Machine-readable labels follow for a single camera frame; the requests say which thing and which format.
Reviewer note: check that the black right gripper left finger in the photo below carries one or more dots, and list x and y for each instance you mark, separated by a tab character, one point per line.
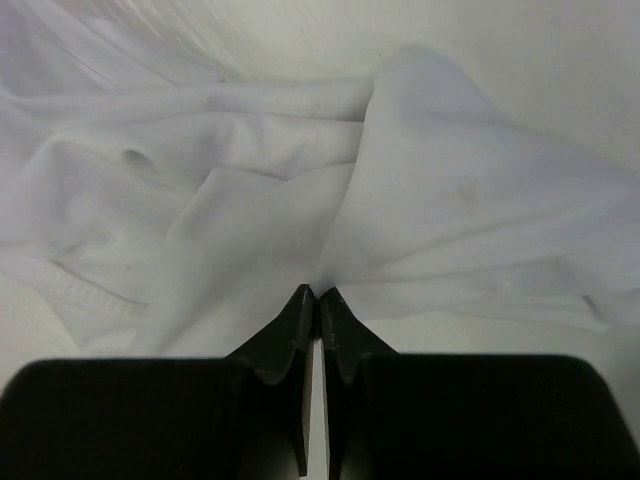
243	416

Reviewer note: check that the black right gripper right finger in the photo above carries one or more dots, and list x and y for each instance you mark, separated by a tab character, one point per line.
393	415

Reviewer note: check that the white t shirt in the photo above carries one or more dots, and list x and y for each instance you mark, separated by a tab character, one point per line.
162	209

